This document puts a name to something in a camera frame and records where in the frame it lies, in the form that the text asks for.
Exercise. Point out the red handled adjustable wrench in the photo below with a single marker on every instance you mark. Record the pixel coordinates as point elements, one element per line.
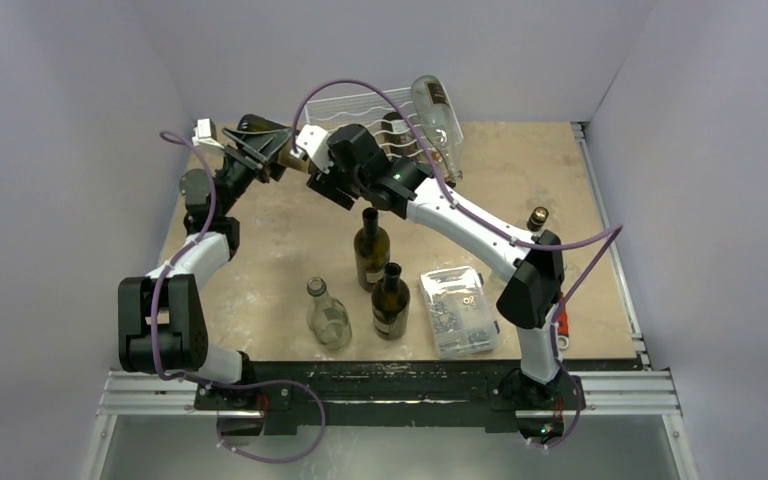
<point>562,330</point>

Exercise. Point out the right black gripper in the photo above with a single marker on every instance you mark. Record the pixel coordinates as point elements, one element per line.
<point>330,187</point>

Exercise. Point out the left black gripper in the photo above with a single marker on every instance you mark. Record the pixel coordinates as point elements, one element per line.
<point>269,148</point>

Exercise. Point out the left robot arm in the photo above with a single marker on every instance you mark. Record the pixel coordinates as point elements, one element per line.
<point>161,323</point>

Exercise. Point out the white wire wine rack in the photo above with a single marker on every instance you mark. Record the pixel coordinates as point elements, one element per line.
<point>368,110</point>

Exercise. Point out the olive green wine bottle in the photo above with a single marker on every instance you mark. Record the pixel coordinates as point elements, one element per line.
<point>272,140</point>

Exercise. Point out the clear plastic screw box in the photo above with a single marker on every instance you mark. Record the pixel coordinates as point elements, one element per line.
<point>460,316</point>

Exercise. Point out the square clear liquor bottle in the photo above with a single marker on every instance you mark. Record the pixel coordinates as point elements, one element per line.
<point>536,218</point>

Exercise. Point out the dark brown wine bottle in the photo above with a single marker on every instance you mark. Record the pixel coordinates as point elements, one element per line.
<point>390,300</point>

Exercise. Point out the short clear glass bottle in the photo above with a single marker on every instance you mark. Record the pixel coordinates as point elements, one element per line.
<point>327,318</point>

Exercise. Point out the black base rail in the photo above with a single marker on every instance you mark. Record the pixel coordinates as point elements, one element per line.
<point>448,393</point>

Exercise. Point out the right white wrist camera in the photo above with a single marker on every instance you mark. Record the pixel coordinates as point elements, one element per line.
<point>310,147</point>

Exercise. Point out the clear glass wine bottle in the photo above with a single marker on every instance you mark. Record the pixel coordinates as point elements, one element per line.
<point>439,123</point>

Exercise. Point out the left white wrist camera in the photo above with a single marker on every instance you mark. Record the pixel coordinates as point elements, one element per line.
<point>205,135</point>

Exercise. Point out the dark green wine bottle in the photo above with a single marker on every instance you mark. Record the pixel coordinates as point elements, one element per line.
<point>372,246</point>

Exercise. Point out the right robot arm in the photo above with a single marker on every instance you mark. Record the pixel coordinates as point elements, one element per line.
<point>350,165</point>

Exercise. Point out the dark bottle lying in rack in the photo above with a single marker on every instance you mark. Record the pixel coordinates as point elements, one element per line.
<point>399,140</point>

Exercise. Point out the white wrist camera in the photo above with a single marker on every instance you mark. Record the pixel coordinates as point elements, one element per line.
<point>205,135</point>
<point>310,147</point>

